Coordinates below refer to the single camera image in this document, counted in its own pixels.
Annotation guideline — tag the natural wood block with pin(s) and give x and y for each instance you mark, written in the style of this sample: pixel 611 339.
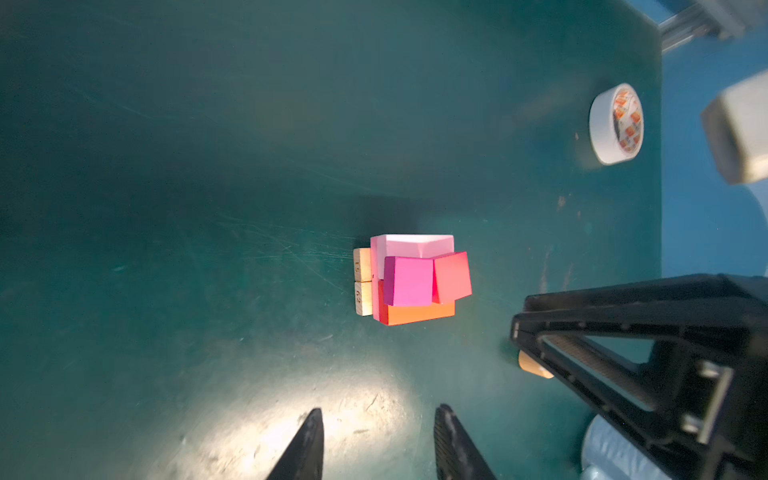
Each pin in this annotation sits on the natural wood block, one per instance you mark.
pixel 363 298
pixel 362 265

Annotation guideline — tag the red wood block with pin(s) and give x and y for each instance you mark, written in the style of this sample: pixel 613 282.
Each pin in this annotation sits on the red wood block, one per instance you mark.
pixel 394 316

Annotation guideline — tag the light blue mug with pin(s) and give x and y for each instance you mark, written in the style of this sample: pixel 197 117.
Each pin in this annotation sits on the light blue mug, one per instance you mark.
pixel 606 454

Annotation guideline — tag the aluminium corner post right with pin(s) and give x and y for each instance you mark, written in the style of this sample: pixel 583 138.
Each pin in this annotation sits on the aluminium corner post right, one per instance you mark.
pixel 721 19

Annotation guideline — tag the dark pink cube block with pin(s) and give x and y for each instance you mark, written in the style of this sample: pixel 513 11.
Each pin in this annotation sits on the dark pink cube block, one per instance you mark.
pixel 451 278

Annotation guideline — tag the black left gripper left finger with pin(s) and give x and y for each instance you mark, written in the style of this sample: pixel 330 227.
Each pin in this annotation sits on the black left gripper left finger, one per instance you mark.
pixel 304 456

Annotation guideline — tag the magenta cube block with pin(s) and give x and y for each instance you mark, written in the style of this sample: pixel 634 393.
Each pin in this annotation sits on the magenta cube block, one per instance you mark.
pixel 408 282

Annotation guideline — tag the small wood cylinder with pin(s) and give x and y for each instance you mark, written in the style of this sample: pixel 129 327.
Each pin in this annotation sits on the small wood cylinder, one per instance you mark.
pixel 530 365

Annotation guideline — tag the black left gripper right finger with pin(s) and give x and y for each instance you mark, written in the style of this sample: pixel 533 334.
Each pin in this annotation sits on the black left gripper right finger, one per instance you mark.
pixel 456 456

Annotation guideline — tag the light pink wood block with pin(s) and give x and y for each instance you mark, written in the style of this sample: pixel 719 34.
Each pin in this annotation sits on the light pink wood block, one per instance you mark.
pixel 408 245

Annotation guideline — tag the white tape roll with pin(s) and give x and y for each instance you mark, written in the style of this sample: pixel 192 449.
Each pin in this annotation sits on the white tape roll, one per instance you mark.
pixel 616 125

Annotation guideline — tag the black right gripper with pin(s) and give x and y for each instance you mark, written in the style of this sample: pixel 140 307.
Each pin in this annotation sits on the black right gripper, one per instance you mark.
pixel 692 415

